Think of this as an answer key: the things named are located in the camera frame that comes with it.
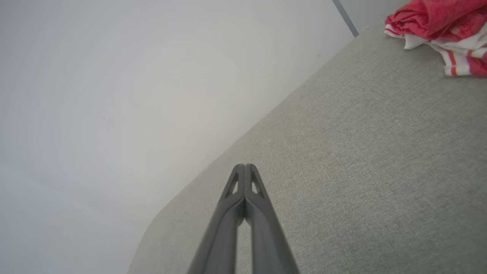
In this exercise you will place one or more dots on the grey wall corner strip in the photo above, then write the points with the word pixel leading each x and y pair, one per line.
pixel 345 18

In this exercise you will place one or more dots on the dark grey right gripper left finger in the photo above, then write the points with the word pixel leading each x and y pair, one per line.
pixel 222 236

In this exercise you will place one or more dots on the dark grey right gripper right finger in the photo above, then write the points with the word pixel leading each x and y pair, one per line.
pixel 268 239

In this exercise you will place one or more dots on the red and white shirt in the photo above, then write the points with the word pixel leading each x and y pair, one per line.
pixel 437 19

